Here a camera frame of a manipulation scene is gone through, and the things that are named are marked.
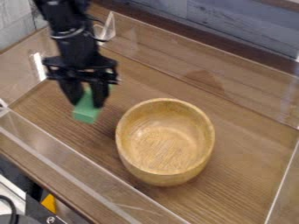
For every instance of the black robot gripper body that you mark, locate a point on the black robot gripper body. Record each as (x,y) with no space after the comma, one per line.
(81,63)

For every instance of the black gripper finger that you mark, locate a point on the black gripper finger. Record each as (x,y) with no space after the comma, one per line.
(73,90)
(101,92)

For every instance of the clear acrylic corner bracket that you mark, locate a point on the clear acrylic corner bracket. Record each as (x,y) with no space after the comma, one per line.
(105,28)

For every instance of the clear acrylic tray walls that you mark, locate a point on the clear acrylic tray walls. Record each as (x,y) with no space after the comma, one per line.
(249,185)

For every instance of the brown wooden bowl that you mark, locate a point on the brown wooden bowl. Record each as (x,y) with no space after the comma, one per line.
(165,141)

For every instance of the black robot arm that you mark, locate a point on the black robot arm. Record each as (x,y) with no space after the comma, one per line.
(67,17)

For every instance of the green rectangular block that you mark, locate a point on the green rectangular block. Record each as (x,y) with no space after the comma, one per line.
(86,112)

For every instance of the black equipment with screw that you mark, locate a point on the black equipment with screw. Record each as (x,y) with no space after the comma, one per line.
(41,214)

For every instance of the yellow label on equipment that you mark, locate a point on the yellow label on equipment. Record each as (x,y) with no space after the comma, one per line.
(50,203)

